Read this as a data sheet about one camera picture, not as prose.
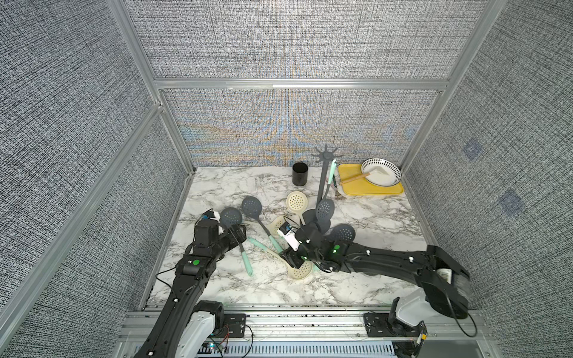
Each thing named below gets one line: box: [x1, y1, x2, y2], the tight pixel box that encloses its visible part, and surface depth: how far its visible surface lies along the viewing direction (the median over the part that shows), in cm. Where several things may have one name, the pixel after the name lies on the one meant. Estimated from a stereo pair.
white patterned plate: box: [361, 157, 402, 188], surface depth 119 cm
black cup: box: [292, 161, 309, 187], surface depth 112 cm
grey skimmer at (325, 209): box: [316, 159, 338, 223], surface depth 90 cm
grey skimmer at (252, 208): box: [241, 196, 283, 254], surface depth 103 cm
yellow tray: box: [337, 163, 404, 196], surface depth 112 cm
